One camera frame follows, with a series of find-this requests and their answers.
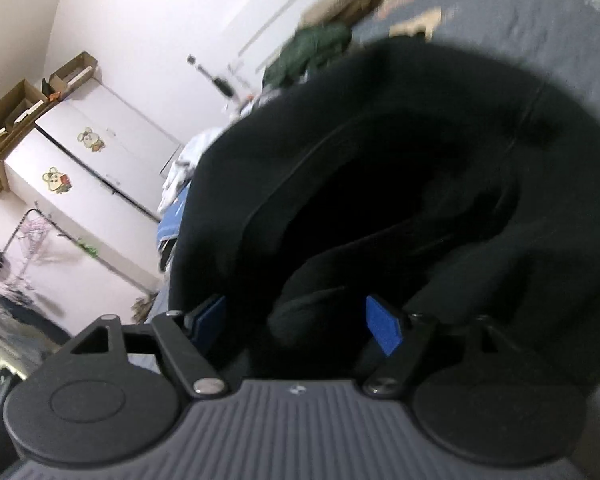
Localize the grey quilted bedspread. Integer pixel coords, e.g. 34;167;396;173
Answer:
353;0;600;118

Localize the blue pillow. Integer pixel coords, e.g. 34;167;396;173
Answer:
157;186;189;252

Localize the large cardboard box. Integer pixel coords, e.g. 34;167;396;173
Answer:
0;79;50;194

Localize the dark green garment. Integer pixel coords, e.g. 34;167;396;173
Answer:
262;23;352;88

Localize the black hanging device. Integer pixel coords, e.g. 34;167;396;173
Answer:
197;65;235;99

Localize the black sweatshirt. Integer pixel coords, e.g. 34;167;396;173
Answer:
170;38;600;385

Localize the white wardrobe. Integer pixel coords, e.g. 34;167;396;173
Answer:
4;79;182;290

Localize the white garment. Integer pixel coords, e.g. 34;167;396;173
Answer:
157;127;224;214

